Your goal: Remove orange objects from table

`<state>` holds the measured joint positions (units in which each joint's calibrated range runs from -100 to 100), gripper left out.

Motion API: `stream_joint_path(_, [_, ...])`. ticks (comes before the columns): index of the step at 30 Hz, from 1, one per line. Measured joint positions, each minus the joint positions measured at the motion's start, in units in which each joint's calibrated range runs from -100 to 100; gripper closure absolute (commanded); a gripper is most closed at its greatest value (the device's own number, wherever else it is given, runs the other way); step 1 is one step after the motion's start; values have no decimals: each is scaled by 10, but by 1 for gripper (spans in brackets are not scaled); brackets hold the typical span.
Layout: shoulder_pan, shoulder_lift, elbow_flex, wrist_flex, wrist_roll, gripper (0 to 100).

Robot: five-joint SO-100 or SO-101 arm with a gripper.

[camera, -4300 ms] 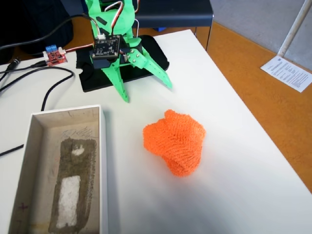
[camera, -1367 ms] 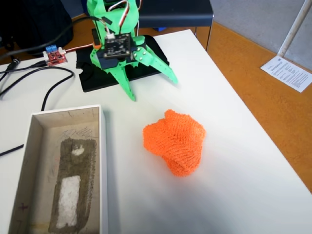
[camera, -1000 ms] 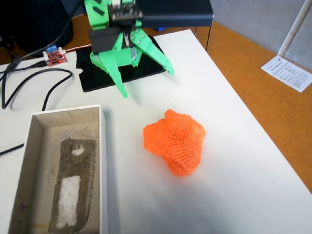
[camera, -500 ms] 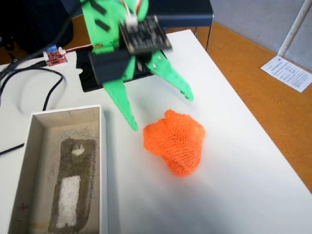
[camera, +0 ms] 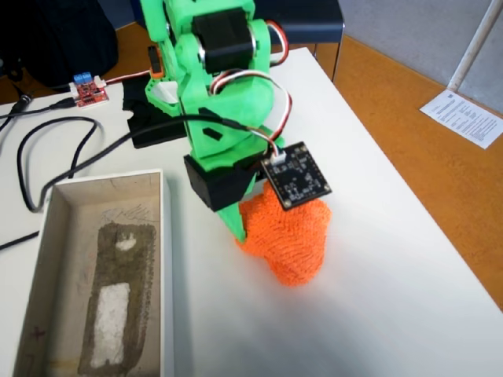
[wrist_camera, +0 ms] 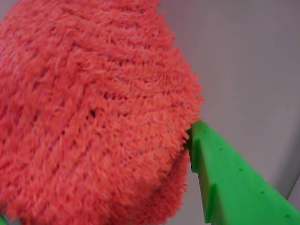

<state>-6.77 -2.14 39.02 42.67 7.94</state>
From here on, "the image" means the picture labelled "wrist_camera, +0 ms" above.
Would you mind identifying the orange fuzzy knitted cloth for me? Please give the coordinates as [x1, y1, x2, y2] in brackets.
[0, 0, 206, 225]

